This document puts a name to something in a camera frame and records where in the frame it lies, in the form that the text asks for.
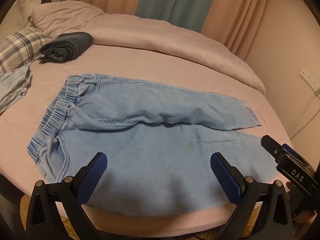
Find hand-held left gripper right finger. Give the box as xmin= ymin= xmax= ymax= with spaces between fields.
xmin=210 ymin=152 xmax=293 ymax=240

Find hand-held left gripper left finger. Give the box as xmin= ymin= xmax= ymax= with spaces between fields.
xmin=26 ymin=152 xmax=108 ymax=240

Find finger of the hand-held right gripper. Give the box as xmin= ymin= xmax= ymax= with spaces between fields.
xmin=261 ymin=135 xmax=299 ymax=165

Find light blue denim pants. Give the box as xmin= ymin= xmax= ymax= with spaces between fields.
xmin=27 ymin=74 xmax=280 ymax=217

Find tan fluffy rug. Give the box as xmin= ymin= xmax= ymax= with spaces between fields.
xmin=18 ymin=194 xmax=69 ymax=240

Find light blue crumpled garment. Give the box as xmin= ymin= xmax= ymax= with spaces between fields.
xmin=0 ymin=64 xmax=32 ymax=114

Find bed with pink sheet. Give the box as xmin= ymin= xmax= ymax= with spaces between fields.
xmin=0 ymin=41 xmax=295 ymax=232

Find dark folded clothing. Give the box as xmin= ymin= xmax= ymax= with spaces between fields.
xmin=38 ymin=32 xmax=94 ymax=63

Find plaid pillow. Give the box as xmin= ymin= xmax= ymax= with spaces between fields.
xmin=0 ymin=27 xmax=53 ymax=74

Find pink duvet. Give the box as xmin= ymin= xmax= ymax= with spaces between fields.
xmin=32 ymin=0 xmax=266 ymax=95

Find teal curtain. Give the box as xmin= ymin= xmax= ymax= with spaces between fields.
xmin=135 ymin=0 xmax=215 ymax=32

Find white fluffy pillow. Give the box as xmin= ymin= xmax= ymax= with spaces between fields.
xmin=14 ymin=0 xmax=47 ymax=28

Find white cable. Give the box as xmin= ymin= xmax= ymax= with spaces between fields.
xmin=290 ymin=89 xmax=320 ymax=140

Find white wall socket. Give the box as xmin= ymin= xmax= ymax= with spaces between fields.
xmin=300 ymin=69 xmax=320 ymax=92

